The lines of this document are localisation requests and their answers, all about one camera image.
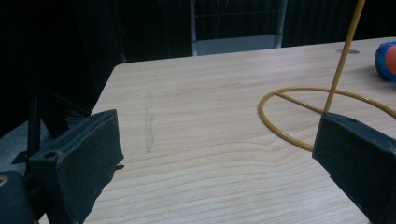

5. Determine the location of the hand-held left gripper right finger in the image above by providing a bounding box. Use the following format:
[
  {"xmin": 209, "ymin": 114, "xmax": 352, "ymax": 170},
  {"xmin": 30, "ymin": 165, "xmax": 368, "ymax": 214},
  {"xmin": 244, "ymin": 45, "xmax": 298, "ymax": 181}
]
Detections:
[{"xmin": 312, "ymin": 112, "xmax": 396, "ymax": 224}]

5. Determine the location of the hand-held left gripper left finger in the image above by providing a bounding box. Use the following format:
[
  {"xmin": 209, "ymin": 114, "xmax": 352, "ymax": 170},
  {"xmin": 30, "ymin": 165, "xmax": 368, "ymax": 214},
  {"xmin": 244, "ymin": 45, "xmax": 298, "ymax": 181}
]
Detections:
[{"xmin": 27, "ymin": 108, "xmax": 125, "ymax": 224}]

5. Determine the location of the blue and orange ball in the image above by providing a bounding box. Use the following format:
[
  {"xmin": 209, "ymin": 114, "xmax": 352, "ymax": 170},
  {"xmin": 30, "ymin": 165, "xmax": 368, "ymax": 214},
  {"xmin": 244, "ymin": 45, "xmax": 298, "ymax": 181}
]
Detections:
[{"xmin": 375, "ymin": 40, "xmax": 396, "ymax": 83}]

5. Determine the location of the yellow metal wire stand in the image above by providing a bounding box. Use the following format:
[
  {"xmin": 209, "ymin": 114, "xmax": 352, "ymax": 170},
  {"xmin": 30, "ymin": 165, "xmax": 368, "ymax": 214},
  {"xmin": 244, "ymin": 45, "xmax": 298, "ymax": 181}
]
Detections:
[{"xmin": 258, "ymin": 0, "xmax": 396, "ymax": 153}]

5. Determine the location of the grey metal frame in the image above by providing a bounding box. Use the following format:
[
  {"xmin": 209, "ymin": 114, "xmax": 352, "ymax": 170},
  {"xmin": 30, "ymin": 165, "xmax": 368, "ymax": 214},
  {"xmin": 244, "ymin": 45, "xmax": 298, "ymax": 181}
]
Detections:
[{"xmin": 190, "ymin": 0, "xmax": 288, "ymax": 57}]

